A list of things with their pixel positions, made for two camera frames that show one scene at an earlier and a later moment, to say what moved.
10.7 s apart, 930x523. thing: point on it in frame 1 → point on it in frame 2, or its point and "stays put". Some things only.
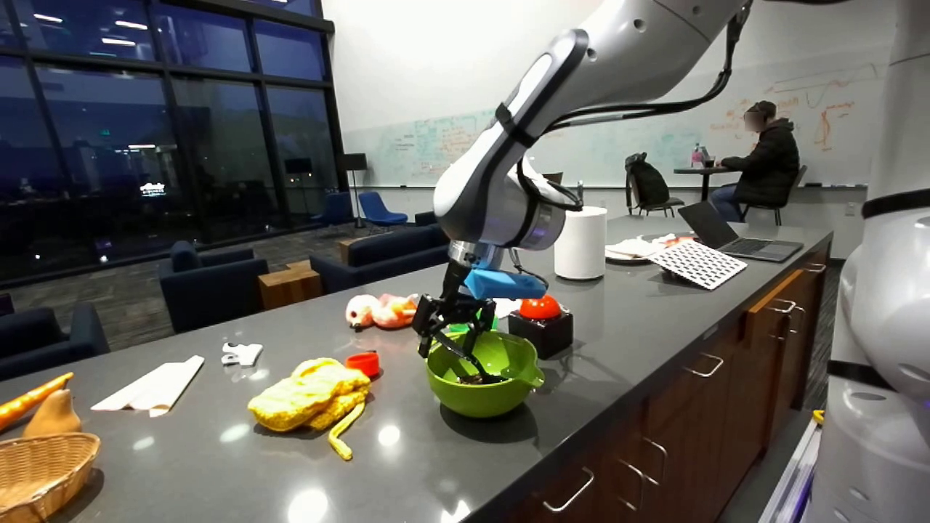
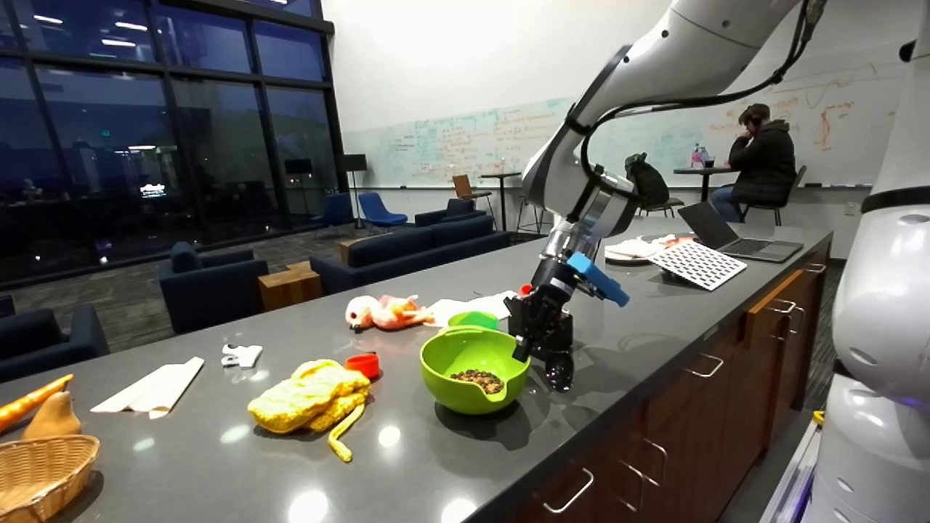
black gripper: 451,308 → 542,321
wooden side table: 285,286 stays put
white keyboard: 699,263 stays put
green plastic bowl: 483,372 stays put
